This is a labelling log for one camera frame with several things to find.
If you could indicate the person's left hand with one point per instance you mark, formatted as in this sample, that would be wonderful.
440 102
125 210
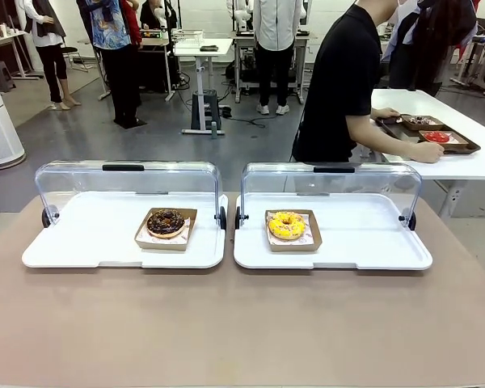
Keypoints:
386 114

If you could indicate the person's right hand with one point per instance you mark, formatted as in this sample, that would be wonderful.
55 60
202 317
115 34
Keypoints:
428 153

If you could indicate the red glazed donut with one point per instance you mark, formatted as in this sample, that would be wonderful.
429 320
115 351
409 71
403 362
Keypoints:
436 136

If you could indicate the brown serving tray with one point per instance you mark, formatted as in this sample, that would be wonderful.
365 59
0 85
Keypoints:
404 135

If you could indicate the cardboard box of dark sprinkled donut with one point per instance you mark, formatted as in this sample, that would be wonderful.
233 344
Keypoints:
412 126

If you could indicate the dark donut with coloured sprinkles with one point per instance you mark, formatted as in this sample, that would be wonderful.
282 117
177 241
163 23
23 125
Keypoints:
420 119

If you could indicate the cardboard box of red donut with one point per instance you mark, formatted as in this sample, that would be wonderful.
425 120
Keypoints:
460 141

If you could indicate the person's right forearm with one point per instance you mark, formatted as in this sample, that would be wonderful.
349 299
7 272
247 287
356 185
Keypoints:
380 139

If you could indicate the person in black shirt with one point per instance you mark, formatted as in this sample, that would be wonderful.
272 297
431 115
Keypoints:
339 81

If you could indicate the cardboard box of yellow donut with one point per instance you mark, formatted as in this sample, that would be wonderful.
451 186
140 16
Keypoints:
313 246

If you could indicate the printed paper under yellow donut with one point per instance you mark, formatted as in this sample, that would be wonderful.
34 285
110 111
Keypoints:
307 240

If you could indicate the yellow sprinkled donut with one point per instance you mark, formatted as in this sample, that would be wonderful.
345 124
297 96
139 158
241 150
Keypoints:
287 226

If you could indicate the printed paper under chocolate donut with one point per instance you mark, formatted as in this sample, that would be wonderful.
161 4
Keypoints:
186 238

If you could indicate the cardboard box of chocolate donut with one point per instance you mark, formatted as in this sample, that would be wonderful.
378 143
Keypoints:
186 246

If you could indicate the chocolate donut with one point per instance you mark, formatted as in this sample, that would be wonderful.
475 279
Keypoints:
165 223

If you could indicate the white side table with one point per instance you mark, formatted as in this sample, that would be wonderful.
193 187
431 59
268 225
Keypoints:
469 169

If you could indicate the clear display lid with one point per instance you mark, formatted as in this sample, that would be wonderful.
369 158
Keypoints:
372 182
85 178

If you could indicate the white display tray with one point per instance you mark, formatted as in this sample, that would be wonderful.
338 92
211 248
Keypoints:
368 242
85 242

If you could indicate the bystander in white jacket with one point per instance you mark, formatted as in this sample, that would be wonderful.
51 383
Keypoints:
277 32

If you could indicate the grey step stool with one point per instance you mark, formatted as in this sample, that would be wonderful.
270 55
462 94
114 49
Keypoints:
206 109

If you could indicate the white background desk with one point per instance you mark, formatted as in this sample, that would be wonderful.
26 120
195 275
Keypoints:
204 47

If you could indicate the bystander in blue patterned shirt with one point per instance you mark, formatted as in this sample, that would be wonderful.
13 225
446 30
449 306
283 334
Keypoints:
113 32

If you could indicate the bystander in dark vest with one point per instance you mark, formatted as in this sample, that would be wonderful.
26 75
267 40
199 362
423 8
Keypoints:
50 40

